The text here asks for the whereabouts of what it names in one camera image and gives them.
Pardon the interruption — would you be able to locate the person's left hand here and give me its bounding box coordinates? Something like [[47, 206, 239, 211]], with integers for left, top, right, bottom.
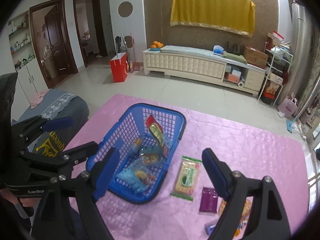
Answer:
[[1, 188, 41, 220]]

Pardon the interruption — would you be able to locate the pink shopping bag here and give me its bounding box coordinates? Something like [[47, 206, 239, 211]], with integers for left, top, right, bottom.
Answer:
[[277, 96, 298, 119]]

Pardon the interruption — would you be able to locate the blue cartoon snack bag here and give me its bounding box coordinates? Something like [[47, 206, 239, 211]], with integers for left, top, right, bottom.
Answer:
[[116, 135, 163, 193]]

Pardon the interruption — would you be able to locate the plate of oranges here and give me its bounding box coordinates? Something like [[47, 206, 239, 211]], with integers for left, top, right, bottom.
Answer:
[[150, 41, 164, 51]]

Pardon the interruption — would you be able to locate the white metal shelf rack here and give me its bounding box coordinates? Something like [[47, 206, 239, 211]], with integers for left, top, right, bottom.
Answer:
[[258, 31, 293, 106]]

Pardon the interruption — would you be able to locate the dark wooden door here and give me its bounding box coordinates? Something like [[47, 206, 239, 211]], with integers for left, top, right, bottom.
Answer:
[[44, 4, 71, 76]]

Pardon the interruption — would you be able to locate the blue tissue pack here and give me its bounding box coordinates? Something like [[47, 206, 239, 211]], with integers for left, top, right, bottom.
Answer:
[[213, 45, 224, 55]]

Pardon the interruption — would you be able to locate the green folded cloth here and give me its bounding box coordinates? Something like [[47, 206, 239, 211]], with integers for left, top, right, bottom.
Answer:
[[222, 51, 247, 64]]

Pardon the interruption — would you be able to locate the cream tv cabinet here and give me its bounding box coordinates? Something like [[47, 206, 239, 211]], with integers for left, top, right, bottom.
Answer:
[[143, 46, 266, 95]]

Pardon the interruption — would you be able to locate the white wall shelf cabinet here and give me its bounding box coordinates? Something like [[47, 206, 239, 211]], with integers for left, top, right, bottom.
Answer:
[[8, 11, 48, 120]]

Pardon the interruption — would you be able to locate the grey chair with lace cover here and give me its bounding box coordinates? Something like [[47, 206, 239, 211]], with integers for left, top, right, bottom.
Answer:
[[11, 89, 89, 157]]

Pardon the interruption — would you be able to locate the blue plastic basket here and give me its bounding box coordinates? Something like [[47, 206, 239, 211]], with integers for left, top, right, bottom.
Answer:
[[86, 103, 187, 204]]

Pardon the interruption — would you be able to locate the green cracker packet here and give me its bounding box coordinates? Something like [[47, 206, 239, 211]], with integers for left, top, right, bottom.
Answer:
[[170, 156, 202, 201]]

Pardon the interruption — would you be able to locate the purple snack packet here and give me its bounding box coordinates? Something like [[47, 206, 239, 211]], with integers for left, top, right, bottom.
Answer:
[[199, 187, 218, 213]]

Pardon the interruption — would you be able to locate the pink tablecloth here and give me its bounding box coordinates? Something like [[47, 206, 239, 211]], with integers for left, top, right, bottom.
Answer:
[[62, 93, 309, 240]]

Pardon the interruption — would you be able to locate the yellow wall cloth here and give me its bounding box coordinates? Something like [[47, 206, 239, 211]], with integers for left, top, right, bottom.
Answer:
[[170, 0, 255, 37]]

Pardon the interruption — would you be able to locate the orange red snack packet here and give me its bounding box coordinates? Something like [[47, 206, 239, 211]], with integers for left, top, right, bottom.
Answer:
[[217, 198, 252, 239]]

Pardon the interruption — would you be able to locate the red paper bag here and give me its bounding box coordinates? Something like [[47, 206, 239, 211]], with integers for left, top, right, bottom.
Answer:
[[109, 53, 129, 83]]

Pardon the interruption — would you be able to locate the red green snack packet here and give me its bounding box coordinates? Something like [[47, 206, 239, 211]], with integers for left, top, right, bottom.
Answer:
[[145, 115, 172, 158]]

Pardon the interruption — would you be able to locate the brown cardboard box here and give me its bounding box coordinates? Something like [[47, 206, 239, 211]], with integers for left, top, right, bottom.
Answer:
[[243, 46, 268, 69]]

